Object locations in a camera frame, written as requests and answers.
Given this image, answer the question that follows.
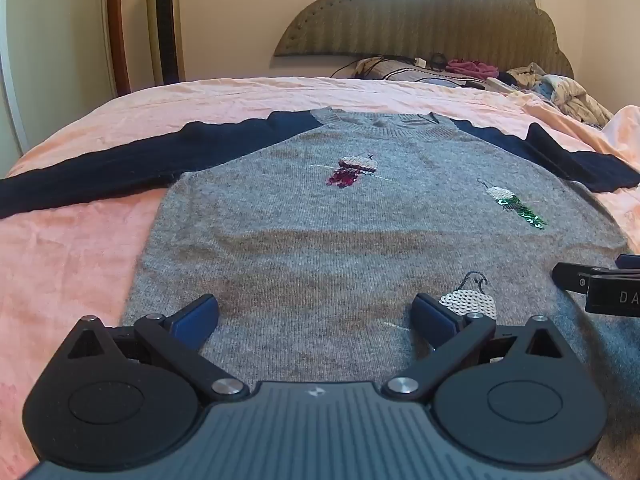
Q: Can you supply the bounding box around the grey sweater with navy sleeves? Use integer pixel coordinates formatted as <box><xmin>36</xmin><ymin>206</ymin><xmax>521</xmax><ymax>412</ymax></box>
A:
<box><xmin>0</xmin><ymin>107</ymin><xmax>640</xmax><ymax>466</ymax></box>

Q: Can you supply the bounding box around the pink bed sheet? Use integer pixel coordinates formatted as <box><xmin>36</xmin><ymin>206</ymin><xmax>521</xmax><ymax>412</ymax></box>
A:
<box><xmin>0</xmin><ymin>76</ymin><xmax>640</xmax><ymax>480</ymax></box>

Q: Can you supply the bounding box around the grey striped pillow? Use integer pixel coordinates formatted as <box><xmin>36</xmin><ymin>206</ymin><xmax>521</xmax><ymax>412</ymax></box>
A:
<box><xmin>354</xmin><ymin>57</ymin><xmax>501</xmax><ymax>92</ymax></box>

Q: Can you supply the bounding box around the olive padded headboard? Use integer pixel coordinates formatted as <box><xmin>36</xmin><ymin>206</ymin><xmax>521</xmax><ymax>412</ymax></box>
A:
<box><xmin>273</xmin><ymin>0</ymin><xmax>575</xmax><ymax>79</ymax></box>

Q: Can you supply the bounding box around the black cable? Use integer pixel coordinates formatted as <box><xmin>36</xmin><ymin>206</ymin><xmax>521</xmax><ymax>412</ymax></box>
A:
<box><xmin>330</xmin><ymin>52</ymin><xmax>447</xmax><ymax>79</ymax></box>

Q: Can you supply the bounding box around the gold tower fan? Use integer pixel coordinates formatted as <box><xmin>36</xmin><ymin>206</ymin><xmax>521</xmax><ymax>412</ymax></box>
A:
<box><xmin>145</xmin><ymin>0</ymin><xmax>186</xmax><ymax>86</ymax></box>

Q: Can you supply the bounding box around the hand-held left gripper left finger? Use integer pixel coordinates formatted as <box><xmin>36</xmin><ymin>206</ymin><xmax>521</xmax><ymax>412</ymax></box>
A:
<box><xmin>65</xmin><ymin>293</ymin><xmax>250</xmax><ymax>402</ymax></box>

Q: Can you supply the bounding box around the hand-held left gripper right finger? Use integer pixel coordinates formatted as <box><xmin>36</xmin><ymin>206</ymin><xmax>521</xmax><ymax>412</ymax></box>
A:
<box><xmin>382</xmin><ymin>292</ymin><xmax>571</xmax><ymax>403</ymax></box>

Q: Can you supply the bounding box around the white wardrobe door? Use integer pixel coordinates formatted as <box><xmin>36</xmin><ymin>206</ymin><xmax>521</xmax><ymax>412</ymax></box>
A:
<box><xmin>0</xmin><ymin>0</ymin><xmax>119</xmax><ymax>163</ymax></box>

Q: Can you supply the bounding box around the brown wooden door frame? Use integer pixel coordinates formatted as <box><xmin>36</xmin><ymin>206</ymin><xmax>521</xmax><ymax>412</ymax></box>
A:
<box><xmin>106</xmin><ymin>0</ymin><xmax>132</xmax><ymax>97</ymax></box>

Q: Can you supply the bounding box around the magenta cloth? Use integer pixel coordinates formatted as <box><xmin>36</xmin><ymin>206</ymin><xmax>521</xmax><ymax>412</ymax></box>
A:
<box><xmin>446</xmin><ymin>58</ymin><xmax>501</xmax><ymax>79</ymax></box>

